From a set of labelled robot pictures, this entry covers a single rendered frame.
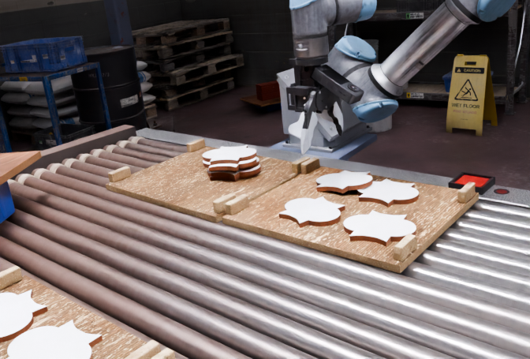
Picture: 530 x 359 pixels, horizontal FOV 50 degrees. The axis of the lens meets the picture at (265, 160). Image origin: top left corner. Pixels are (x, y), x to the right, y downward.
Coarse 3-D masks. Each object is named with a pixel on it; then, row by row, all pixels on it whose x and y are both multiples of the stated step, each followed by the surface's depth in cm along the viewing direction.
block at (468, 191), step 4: (468, 184) 117; (472, 184) 117; (464, 188) 115; (468, 188) 115; (472, 188) 116; (460, 192) 114; (464, 192) 113; (468, 192) 114; (472, 192) 117; (460, 196) 114; (464, 196) 114; (468, 196) 115; (460, 200) 114; (464, 200) 114
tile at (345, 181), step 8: (328, 176) 133; (336, 176) 132; (344, 176) 131; (352, 176) 129; (360, 176) 128; (368, 176) 127; (320, 184) 129; (328, 184) 127; (336, 184) 126; (344, 184) 125; (352, 184) 124; (360, 184) 123; (368, 184) 124; (344, 192) 123
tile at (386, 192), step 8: (376, 184) 126; (384, 184) 125; (392, 184) 125; (400, 184) 124; (408, 184) 124; (360, 192) 122; (368, 192) 122; (376, 192) 121; (384, 192) 121; (392, 192) 121; (400, 192) 120; (408, 192) 120; (416, 192) 119; (360, 200) 120; (368, 200) 120; (376, 200) 119; (384, 200) 117; (392, 200) 117; (400, 200) 117; (408, 200) 117
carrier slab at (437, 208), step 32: (288, 192) 129; (320, 192) 128; (352, 192) 126; (448, 192) 121; (256, 224) 115; (288, 224) 113; (416, 224) 108; (448, 224) 108; (352, 256) 100; (384, 256) 97; (416, 256) 99
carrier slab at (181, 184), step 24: (168, 168) 154; (192, 168) 152; (264, 168) 146; (288, 168) 145; (120, 192) 143; (144, 192) 139; (168, 192) 137; (192, 192) 135; (216, 192) 134; (240, 192) 132; (264, 192) 131; (216, 216) 121
